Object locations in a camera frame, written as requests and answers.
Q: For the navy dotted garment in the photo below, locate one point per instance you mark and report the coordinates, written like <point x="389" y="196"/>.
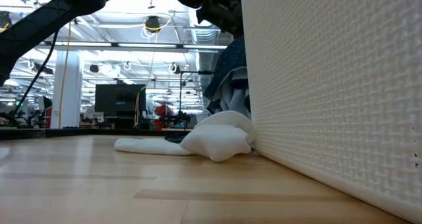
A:
<point x="230" y="56"/>

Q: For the white plastic storage bin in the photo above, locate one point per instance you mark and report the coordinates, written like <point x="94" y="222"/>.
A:
<point x="329" y="102"/>

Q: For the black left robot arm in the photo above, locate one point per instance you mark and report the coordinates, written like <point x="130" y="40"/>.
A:
<point x="39" y="23"/>

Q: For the black ceiling device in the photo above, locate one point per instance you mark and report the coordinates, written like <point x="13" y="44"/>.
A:
<point x="152" y="23"/>

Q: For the ceiling light strip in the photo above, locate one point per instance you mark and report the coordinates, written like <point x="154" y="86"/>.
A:
<point x="148" y="45"/>

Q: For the red object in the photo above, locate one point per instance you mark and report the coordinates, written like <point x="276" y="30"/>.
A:
<point x="163" y="113"/>

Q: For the black monitor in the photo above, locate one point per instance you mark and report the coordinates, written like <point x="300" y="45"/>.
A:
<point x="118" y="99"/>

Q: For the white pillar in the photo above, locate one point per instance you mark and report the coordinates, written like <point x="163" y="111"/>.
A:
<point x="75" y="92"/>

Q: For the green exit sign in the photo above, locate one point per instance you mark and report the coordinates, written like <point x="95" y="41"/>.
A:
<point x="19" y="103"/>

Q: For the silver air duct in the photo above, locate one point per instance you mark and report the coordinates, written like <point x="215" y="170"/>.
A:
<point x="204" y="36"/>

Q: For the black aluminium table frame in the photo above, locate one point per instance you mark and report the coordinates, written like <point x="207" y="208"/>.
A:
<point x="49" y="133"/>

